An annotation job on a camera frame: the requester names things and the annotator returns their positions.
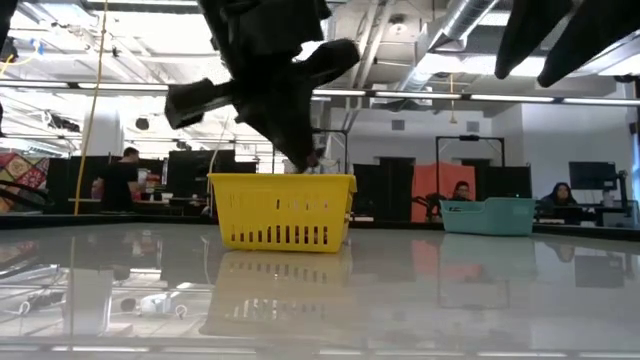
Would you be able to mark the ceiling light panel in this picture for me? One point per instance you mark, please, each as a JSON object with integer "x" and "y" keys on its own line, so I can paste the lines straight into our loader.
{"x": 470, "y": 65}

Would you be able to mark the silver slanted ceiling duct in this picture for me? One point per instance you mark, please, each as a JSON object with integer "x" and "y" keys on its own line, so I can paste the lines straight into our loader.
{"x": 462, "y": 19}

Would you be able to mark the orange partition panel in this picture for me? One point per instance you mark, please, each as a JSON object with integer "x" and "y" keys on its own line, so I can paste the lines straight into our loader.
{"x": 425, "y": 175}

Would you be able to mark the person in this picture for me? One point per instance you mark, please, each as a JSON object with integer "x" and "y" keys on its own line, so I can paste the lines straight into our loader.
{"x": 120, "y": 180}
{"x": 461, "y": 191}
{"x": 560, "y": 197}

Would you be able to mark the yellow plastic basket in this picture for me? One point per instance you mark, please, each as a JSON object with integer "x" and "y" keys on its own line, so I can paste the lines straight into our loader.
{"x": 260, "y": 220}

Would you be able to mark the overhead light bar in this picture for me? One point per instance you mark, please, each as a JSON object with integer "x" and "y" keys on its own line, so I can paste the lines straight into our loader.
{"x": 425, "y": 95}

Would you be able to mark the black desk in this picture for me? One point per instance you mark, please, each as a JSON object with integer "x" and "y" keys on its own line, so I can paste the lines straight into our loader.
{"x": 585, "y": 210}

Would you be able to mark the black station frame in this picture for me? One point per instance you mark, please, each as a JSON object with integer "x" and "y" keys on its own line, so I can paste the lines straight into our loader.
{"x": 470, "y": 137}

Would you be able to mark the wooden side table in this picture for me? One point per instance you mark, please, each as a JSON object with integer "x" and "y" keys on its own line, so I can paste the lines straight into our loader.
{"x": 85, "y": 201}

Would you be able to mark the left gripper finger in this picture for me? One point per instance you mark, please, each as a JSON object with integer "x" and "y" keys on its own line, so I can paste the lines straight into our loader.
{"x": 305, "y": 115}
{"x": 270, "y": 120}

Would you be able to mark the black monitor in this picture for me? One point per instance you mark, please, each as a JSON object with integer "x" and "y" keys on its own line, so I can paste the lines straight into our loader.
{"x": 592, "y": 175}

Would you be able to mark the background black robot arm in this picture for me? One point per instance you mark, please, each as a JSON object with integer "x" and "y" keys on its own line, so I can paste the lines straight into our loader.
{"x": 430, "y": 205}

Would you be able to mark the black partition panel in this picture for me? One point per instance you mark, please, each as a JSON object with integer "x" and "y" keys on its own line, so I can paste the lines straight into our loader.
{"x": 65, "y": 180}
{"x": 505, "y": 180}
{"x": 382, "y": 190}
{"x": 190, "y": 170}

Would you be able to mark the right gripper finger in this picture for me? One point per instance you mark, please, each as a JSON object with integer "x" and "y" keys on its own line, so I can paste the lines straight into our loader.
{"x": 595, "y": 35}
{"x": 530, "y": 30}

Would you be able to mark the round ceiling fixture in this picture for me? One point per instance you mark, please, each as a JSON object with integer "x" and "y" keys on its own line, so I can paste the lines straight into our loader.
{"x": 397, "y": 26}

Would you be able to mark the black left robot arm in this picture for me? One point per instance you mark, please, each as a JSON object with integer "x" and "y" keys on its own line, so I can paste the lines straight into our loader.
{"x": 6, "y": 20}

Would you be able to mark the white container stack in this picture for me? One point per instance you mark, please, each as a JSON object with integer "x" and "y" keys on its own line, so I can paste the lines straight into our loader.
{"x": 142, "y": 175}

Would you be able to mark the teal plastic basket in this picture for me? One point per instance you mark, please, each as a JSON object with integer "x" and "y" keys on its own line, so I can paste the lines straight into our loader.
{"x": 485, "y": 220}

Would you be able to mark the red container stack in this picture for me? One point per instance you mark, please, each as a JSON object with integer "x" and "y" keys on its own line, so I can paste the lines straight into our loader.
{"x": 154, "y": 184}

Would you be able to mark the colourful patterned quilt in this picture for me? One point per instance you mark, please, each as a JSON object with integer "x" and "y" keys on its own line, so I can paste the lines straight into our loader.
{"x": 20, "y": 175}

